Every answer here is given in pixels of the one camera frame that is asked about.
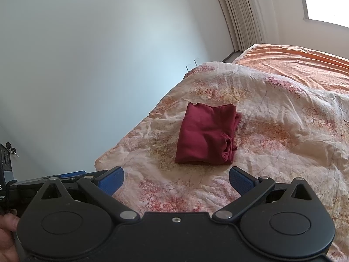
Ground bright window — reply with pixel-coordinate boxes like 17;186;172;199
299;0;349;29

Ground beige curtain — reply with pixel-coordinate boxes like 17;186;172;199
210;0;267;54

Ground small dark keys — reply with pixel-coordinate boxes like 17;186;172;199
5;141;20;158

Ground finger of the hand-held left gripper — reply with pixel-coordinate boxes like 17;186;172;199
9;177;50;202
56;170;109;182

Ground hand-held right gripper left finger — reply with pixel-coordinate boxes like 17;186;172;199
41;166;138;222

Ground person's left hand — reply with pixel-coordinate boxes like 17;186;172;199
0;213;21;262

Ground floral beige quilt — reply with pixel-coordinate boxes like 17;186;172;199
94;61;349;262

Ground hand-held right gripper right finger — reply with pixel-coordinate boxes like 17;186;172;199
213;166;315;222

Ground orange bed sheet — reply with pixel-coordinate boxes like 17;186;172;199
234;44;349;95

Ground dark red long-sleeved sweater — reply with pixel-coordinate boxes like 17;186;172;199
174;102;243;166

